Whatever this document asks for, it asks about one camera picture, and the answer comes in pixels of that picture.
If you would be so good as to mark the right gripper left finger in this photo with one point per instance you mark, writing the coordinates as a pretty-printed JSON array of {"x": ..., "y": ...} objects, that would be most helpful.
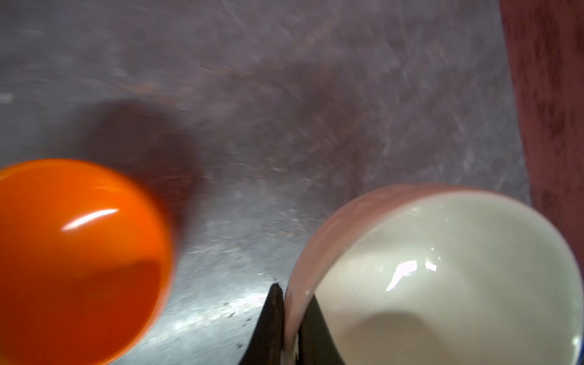
[{"x": 266, "y": 344}]

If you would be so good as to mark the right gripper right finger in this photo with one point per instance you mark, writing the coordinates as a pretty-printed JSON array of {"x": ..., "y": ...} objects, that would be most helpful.
[{"x": 315, "y": 344}]

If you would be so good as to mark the cream bowl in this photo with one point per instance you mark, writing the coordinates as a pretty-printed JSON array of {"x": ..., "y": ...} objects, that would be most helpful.
[{"x": 437, "y": 274}]

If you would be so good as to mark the orange bowl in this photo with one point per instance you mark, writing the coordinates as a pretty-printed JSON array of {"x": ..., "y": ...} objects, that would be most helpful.
[{"x": 86, "y": 263}]

